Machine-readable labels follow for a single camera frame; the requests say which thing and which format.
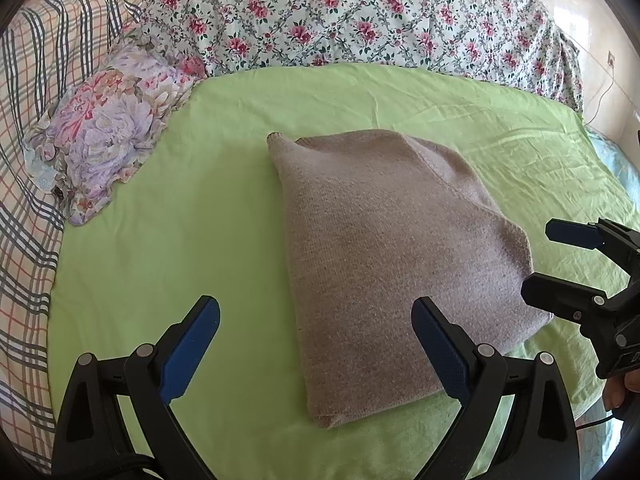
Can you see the wall outlet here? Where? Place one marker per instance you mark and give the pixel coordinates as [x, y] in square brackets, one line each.
[611, 59]

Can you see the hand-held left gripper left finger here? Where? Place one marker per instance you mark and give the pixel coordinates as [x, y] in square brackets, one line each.
[192, 345]

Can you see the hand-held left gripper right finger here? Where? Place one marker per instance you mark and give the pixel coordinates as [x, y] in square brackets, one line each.
[440, 355]

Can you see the green bed sheet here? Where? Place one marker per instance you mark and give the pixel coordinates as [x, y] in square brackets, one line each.
[175, 210]

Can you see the beige knitted sweater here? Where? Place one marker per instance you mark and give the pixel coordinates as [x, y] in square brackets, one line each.
[390, 260]

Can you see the red floral quilt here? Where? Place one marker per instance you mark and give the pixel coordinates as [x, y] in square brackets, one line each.
[350, 15]

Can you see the plaid blanket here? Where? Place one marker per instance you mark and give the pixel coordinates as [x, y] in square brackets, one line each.
[30, 110]

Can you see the purple floral pillow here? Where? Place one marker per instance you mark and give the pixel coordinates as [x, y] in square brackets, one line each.
[110, 125]

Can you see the person's right hand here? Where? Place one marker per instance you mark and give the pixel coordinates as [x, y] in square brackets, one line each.
[620, 392]

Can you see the light blue sheet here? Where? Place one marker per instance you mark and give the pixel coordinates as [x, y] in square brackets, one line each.
[617, 165]

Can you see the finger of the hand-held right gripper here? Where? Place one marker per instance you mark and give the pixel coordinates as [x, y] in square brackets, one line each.
[550, 292]
[570, 232]

